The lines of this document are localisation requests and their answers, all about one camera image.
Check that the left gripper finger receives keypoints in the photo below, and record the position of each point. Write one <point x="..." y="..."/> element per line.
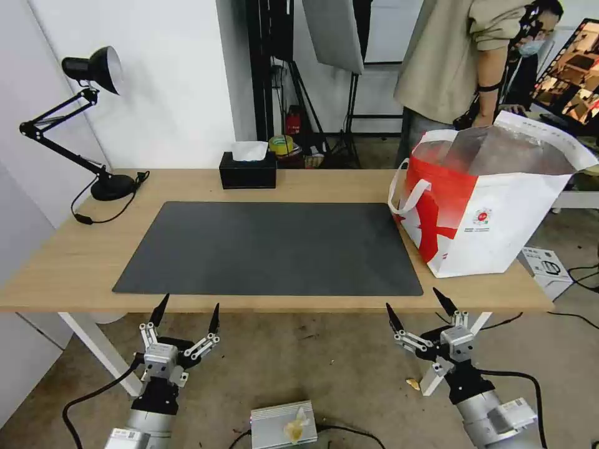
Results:
<point x="203" y="343"/>
<point x="149" y="333"/>

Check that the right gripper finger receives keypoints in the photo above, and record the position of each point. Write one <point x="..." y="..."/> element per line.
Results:
<point x="459" y="320"/>
<point x="414" y="341"/>

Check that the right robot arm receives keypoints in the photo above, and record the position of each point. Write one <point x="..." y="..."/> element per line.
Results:
<point x="486" y="421"/>

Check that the person's forearm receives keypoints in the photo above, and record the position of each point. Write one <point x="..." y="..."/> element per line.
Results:
<point x="489" y="79"/>

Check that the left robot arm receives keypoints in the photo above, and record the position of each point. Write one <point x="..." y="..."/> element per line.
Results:
<point x="145" y="430"/>

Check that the red and white takeout bag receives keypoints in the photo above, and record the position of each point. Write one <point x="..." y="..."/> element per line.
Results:
<point x="505" y="220"/>

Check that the white table leg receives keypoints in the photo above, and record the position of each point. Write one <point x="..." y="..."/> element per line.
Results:
<point x="100" y="353"/>
<point x="433" y="379"/>

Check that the small yellow floor scrap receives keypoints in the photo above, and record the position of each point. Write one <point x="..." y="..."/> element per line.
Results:
<point x="413" y="384"/>

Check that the white printed carton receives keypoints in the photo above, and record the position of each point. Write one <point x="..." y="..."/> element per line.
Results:
<point x="547" y="271"/>

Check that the silver metal box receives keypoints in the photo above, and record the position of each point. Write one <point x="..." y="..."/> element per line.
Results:
<point x="269" y="428"/>

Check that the dark grey desk mat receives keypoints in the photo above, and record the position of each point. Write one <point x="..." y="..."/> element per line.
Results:
<point x="271" y="248"/>

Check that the white cabinet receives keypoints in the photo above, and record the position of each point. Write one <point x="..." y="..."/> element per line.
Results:
<point x="25" y="346"/>

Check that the crumpled yellowish paper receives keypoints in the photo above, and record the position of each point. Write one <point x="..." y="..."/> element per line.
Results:
<point x="297" y="428"/>

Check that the black desk lamp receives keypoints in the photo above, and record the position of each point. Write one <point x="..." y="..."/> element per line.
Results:
<point x="112" y="184"/>

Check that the black tissue box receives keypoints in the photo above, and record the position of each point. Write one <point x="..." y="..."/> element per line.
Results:
<point x="248" y="175"/>

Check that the white tissue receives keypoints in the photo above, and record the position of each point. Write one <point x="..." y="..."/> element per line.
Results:
<point x="249" y="150"/>

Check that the yellow green tape roll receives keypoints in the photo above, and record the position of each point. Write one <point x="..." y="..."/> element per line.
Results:
<point x="281" y="144"/>

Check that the black light stand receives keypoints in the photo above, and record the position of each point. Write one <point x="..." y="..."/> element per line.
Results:
<point x="352" y="117"/>

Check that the red canister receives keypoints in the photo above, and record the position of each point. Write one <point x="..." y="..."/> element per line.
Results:
<point x="294" y="121"/>

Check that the person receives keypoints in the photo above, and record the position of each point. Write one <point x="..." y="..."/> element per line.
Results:
<point x="444" y="61"/>

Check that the computer monitor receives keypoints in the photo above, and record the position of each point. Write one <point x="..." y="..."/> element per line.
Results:
<point x="571" y="79"/>

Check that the black metal rack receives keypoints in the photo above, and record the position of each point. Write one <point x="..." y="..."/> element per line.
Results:
<point x="262" y="70"/>

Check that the grey softbox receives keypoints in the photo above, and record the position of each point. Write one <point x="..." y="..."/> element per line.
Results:
<point x="334" y="32"/>

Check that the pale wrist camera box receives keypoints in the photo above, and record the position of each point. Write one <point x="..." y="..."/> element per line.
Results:
<point x="161" y="359"/>
<point x="456" y="343"/>

